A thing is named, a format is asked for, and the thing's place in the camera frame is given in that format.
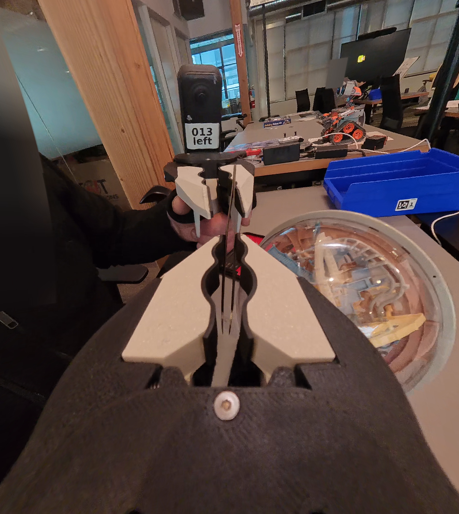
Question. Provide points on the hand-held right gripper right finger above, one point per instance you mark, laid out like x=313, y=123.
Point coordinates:
x=290, y=321

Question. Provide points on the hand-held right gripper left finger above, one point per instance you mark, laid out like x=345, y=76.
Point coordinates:
x=169, y=321

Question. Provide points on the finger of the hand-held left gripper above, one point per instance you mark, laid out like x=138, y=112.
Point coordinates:
x=244, y=185
x=193, y=193

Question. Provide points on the clear maze ball toy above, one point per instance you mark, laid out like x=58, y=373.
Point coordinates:
x=358, y=297

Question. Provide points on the black pointed tweezers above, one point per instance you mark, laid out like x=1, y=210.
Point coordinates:
x=229, y=265

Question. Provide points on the person's left forearm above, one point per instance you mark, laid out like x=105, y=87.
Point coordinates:
x=129, y=237

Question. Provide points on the person's left hand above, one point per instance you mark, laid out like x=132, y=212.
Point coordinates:
x=213, y=231

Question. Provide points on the wooden workbench table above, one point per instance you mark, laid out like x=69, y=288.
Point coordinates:
x=342, y=157

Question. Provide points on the orange wheeled robot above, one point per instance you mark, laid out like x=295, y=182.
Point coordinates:
x=343, y=124

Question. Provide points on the blue storage bin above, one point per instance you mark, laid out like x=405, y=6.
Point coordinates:
x=398, y=181

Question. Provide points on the black monitor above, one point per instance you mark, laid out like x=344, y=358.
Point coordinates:
x=374, y=55

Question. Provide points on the black stand pole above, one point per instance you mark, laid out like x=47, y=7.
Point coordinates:
x=450, y=64

